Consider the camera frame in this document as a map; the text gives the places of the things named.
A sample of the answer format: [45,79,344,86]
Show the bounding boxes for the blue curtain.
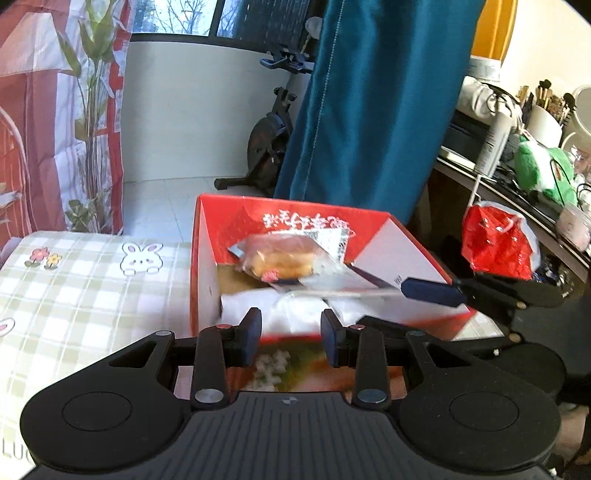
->
[273,0,486,228]

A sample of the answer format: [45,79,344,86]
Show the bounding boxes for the red plastic bag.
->
[461,202,542,282]

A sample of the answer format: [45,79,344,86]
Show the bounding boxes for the black exercise bike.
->
[214,43,320,191]

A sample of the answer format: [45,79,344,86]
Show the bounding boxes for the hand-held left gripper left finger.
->
[107,306,263,411]

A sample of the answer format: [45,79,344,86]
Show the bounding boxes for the round white mirror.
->
[560,84,591,151]

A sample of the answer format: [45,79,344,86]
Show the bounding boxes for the pink printed backdrop cloth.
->
[0,0,136,264]

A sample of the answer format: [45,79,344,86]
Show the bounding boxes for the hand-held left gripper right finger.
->
[320,308,492,411]

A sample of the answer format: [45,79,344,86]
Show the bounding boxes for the dark desk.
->
[433,147,591,283]

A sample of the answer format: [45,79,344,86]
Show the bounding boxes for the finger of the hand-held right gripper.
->
[355,315,525,357]
[400,276,565,310]

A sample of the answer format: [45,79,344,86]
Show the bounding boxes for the bread packet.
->
[226,232,352,283]

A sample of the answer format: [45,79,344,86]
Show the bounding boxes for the yellow curtain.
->
[471,0,519,64]

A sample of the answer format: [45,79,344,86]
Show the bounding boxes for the white tissue roll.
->
[466,55,502,85]

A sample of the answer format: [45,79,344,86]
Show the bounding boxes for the white makeup brush holder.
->
[517,79,578,149]

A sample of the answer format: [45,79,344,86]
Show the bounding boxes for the white spray bottle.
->
[475,110,514,179]

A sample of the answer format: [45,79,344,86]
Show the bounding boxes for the white soft packet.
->
[219,290,372,337]

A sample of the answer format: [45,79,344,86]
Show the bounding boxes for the dark framed window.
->
[127,0,326,45]

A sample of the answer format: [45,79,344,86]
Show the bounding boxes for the checkered bunny tablecloth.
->
[0,230,506,464]

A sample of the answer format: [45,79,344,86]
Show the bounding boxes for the green plastic bag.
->
[514,135,579,207]

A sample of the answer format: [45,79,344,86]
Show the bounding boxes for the white drawstring bag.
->
[455,75,523,129]

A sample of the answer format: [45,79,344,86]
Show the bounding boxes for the red cardboard box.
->
[189,194,479,395]

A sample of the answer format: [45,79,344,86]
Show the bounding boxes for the black storage case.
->
[442,111,491,163]

